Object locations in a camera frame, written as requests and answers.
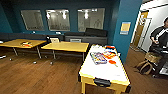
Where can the tan woven basket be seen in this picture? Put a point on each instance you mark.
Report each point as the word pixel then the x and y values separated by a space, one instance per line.
pixel 153 57

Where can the open white laptop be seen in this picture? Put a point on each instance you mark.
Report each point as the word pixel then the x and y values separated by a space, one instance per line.
pixel 54 40

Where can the white bowl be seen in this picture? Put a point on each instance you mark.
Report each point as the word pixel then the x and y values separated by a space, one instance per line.
pixel 96 47

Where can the brown wooden door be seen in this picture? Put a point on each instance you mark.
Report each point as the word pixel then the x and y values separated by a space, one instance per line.
pixel 139 30

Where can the yellow wall notice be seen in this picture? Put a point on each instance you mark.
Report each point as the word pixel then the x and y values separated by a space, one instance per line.
pixel 125 28

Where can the white table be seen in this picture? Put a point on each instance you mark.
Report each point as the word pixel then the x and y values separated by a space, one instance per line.
pixel 100 71

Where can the colourful board game box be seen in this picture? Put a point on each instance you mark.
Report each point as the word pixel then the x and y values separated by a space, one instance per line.
pixel 98 57

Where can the red ping pong paddle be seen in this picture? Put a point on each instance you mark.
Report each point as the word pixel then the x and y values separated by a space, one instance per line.
pixel 111 47

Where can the dark grey sofa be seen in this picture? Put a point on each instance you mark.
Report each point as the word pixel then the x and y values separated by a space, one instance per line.
pixel 90 36

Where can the person in dark shirt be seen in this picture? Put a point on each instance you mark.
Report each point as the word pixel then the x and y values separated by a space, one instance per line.
pixel 160 36

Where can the small orange black box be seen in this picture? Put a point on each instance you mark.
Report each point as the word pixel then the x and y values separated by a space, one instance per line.
pixel 25 43

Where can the long wooden desk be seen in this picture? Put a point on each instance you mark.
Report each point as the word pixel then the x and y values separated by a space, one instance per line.
pixel 21 42

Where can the long dark bench sofa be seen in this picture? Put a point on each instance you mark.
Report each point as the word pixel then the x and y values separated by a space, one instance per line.
pixel 30 35

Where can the orange game box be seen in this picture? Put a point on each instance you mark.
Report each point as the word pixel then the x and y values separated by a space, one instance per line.
pixel 108 53

